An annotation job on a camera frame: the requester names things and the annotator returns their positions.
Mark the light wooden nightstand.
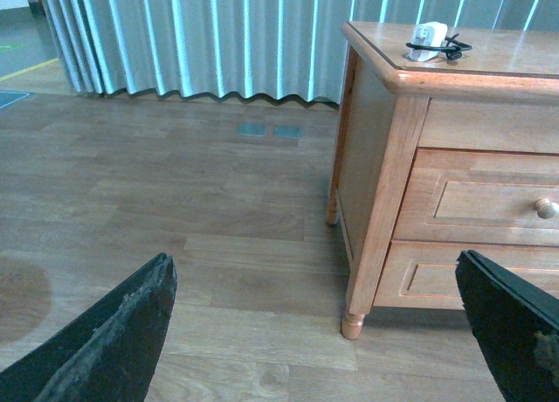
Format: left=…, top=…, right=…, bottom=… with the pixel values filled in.
left=326, top=21, right=558, bottom=339

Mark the black charger cable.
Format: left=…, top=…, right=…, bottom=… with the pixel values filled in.
left=405, top=32, right=473, bottom=64

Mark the round wooden drawer knob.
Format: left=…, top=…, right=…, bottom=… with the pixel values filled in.
left=534, top=198, right=559, bottom=220

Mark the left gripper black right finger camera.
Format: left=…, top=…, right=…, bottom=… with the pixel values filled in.
left=455, top=250, right=558, bottom=401

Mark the metal floor socket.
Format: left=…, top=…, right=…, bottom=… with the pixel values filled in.
left=237, top=122, right=266, bottom=137
left=273, top=126, right=302, bottom=138

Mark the white charger block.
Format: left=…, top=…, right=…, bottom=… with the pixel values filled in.
left=408, top=21, right=448, bottom=62

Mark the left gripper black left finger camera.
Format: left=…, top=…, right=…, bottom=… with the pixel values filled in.
left=1, top=253, right=177, bottom=401

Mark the left metal floor socket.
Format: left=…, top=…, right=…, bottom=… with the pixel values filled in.
left=237, top=122, right=266, bottom=137

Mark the grey pleated curtain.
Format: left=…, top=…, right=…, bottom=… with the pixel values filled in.
left=43, top=0, right=558, bottom=102

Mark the right metal floor socket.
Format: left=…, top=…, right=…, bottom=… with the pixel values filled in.
left=273, top=126, right=302, bottom=138

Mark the wooden drawer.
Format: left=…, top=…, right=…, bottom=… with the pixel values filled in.
left=373, top=240, right=558, bottom=309
left=393, top=149, right=558, bottom=246

